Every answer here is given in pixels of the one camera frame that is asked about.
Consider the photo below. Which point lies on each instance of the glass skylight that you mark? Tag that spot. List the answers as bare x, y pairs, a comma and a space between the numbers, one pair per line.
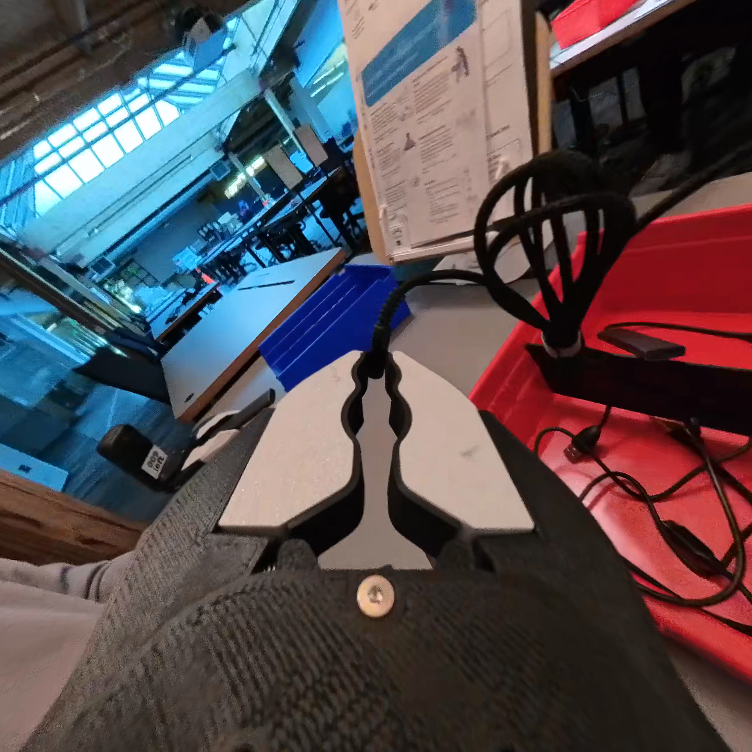
100, 141

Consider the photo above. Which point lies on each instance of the red plastic bin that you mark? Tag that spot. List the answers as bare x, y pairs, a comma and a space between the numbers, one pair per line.
593, 23
675, 282

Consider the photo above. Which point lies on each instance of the wooden post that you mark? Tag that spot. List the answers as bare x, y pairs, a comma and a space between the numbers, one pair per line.
59, 517

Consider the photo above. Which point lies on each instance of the row of office desks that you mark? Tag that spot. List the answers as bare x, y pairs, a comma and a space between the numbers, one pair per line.
282, 223

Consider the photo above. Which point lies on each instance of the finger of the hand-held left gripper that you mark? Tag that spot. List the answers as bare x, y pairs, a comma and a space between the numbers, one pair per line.
211, 442
218, 419

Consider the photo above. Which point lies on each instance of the wood edged grey table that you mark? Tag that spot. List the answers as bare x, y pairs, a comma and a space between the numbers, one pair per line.
235, 329

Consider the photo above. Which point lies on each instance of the brown top work table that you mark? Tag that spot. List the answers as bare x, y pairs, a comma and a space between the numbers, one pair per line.
664, 23

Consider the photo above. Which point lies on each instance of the tan board document stand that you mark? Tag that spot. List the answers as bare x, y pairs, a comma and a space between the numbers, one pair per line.
363, 200

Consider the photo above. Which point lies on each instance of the blue plastic bin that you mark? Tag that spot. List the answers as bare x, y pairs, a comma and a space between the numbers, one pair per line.
335, 329

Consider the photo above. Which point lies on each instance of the printed instruction sheet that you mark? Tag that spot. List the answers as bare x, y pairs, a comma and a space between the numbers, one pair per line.
423, 147

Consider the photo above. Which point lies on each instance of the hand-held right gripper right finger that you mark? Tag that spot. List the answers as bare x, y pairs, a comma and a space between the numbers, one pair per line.
464, 458

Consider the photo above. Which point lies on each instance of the black bin divider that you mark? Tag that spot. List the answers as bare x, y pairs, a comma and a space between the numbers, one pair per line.
646, 388

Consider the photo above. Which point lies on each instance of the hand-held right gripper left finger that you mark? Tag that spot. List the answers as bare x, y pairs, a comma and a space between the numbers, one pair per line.
294, 458

